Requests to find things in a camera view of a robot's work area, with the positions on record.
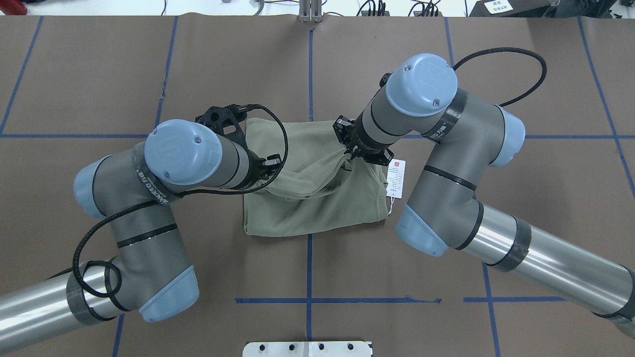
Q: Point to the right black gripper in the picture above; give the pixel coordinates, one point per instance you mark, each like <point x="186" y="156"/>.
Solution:
<point x="355" y="144"/>

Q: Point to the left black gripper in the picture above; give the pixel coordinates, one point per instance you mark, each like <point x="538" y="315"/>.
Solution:
<point x="256" y="165"/>

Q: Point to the olive green long-sleeve shirt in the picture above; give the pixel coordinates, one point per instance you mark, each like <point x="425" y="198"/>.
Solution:
<point x="319" y="188"/>

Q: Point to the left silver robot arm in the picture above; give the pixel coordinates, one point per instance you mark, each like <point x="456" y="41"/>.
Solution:
<point x="134" y="257"/>

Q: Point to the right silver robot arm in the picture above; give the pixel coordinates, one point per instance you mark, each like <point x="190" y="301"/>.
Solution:
<point x="470" y="135"/>

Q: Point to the white clothing price tag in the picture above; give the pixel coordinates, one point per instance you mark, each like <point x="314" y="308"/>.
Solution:
<point x="395" y="181"/>

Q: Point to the black labelled box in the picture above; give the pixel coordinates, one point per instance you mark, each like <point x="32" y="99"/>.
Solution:
<point x="510" y="8"/>

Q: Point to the red cylindrical bottle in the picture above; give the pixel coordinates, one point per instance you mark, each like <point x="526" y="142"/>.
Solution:
<point x="13" y="7"/>

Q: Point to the aluminium frame post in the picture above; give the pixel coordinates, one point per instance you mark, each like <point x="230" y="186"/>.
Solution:
<point x="310" y="11"/>

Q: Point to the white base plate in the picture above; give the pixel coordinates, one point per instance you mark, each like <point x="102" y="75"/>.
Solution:
<point x="309" y="349"/>

